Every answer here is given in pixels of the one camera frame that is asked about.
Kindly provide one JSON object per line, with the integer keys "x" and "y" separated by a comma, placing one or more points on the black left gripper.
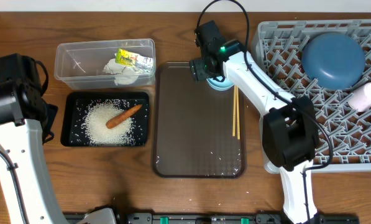
{"x": 49, "y": 121}

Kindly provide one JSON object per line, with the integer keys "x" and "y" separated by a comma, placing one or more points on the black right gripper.
{"x": 196, "y": 69}

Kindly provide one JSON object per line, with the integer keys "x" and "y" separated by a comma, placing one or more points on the light blue bowl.
{"x": 220, "y": 83}

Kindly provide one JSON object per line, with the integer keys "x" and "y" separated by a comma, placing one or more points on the yellow green snack wrapper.
{"x": 134, "y": 60}

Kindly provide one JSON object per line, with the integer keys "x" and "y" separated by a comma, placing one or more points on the white napkin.
{"x": 123, "y": 75}

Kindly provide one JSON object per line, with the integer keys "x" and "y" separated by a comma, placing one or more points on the orange carrot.
{"x": 117, "y": 120}

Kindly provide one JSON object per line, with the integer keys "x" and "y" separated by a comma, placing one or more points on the dark blue plate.
{"x": 337, "y": 61}

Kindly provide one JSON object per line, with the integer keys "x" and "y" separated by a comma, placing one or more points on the white cup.
{"x": 361, "y": 98}

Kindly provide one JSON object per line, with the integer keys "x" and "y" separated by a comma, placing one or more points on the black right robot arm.
{"x": 288, "y": 131}

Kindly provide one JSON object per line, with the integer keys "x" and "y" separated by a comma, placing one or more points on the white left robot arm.
{"x": 25, "y": 126}

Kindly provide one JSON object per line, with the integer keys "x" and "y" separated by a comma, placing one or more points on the black food waste tray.
{"x": 75, "y": 109}

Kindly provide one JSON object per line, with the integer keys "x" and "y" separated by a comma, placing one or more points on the grey dishwasher rack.
{"x": 277, "y": 48}

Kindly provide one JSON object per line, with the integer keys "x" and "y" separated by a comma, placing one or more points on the clear plastic bin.
{"x": 80, "y": 64}

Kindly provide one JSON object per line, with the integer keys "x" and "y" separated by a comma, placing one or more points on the brown serving tray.
{"x": 193, "y": 128}

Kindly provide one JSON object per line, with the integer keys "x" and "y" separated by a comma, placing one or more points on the pile of white rice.
{"x": 98, "y": 113}

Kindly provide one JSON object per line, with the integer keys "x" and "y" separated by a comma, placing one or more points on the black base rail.
{"x": 188, "y": 218}

